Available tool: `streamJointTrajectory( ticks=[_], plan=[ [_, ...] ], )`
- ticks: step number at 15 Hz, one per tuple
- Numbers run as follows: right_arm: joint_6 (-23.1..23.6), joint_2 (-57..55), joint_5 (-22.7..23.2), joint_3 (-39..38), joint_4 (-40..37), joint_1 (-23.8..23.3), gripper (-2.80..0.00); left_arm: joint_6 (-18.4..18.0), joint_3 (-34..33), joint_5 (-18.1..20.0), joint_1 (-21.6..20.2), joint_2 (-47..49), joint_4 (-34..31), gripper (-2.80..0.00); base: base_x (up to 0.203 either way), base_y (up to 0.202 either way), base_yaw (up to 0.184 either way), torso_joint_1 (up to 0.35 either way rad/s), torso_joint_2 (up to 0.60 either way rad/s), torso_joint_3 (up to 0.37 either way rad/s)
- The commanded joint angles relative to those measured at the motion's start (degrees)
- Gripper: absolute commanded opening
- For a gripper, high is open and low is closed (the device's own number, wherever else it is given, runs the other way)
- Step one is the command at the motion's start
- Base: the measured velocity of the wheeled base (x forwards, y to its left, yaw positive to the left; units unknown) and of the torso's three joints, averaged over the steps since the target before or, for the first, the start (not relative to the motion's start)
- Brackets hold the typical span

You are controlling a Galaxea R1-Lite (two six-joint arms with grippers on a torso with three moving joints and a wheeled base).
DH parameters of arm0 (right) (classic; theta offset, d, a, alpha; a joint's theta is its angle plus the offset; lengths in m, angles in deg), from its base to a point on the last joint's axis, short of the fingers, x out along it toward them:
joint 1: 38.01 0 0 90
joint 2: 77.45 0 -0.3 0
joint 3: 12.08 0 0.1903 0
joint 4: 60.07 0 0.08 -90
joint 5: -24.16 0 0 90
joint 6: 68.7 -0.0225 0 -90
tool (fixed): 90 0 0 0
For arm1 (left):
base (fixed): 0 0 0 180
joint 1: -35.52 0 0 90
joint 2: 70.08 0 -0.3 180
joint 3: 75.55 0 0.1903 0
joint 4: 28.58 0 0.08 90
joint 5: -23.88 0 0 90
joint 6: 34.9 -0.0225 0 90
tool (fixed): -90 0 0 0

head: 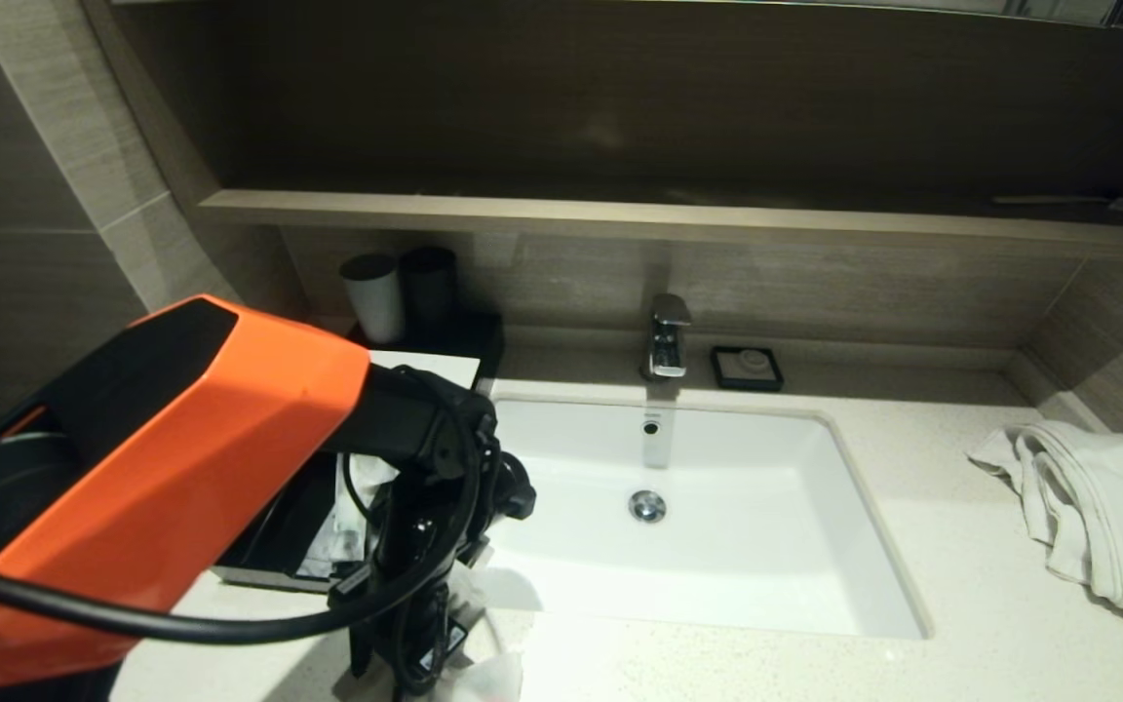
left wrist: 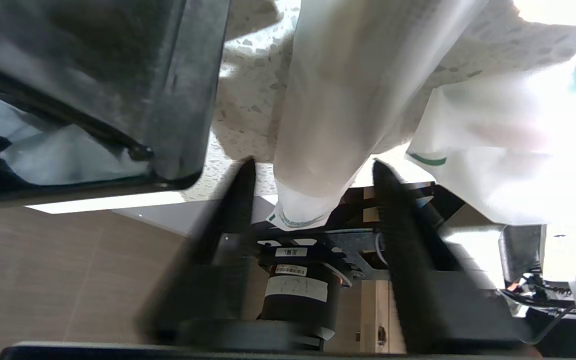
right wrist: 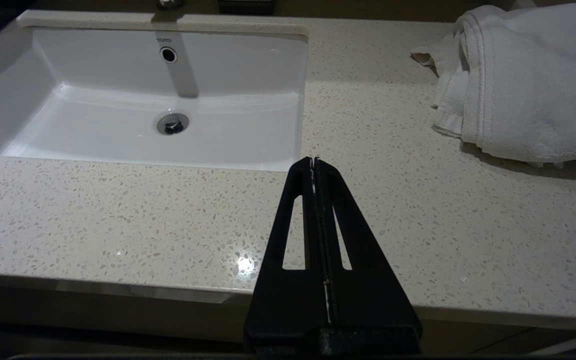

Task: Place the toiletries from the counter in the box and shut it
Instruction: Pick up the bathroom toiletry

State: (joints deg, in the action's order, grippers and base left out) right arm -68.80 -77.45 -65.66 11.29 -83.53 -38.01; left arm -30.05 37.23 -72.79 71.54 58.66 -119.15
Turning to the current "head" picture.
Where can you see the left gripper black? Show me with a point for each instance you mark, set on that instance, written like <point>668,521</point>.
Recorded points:
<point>406,634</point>

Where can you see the clear plastic tube package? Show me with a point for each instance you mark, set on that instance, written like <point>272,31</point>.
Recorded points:
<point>469,585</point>

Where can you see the white sachet with red print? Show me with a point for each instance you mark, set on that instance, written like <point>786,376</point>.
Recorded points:
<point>493,678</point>

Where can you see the black cup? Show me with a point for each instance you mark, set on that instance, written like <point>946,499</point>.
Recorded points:
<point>430,288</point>

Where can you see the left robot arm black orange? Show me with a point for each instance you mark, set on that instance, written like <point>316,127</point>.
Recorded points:
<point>162,468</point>

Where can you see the white packet with green label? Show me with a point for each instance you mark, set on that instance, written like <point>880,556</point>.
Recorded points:
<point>332,546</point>

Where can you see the chrome sink drain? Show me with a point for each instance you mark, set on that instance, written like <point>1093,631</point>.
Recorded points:
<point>647,506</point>

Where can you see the grey cup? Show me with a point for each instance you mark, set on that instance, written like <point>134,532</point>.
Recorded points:
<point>373,297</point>

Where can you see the white rectangular sink basin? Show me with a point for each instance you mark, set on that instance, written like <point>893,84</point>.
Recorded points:
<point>737,546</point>

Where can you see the chrome faucet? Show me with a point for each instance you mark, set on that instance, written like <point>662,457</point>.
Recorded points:
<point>667,336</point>

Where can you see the black square soap dish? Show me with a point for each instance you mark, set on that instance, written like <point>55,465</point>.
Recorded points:
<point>719,375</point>

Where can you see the round white soap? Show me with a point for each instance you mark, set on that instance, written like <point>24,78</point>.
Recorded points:
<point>749,365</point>

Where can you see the white crumpled towel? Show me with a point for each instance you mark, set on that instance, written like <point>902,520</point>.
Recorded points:
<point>1107,517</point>

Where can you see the wooden wall shelf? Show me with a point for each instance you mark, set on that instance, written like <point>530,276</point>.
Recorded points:
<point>620,216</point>

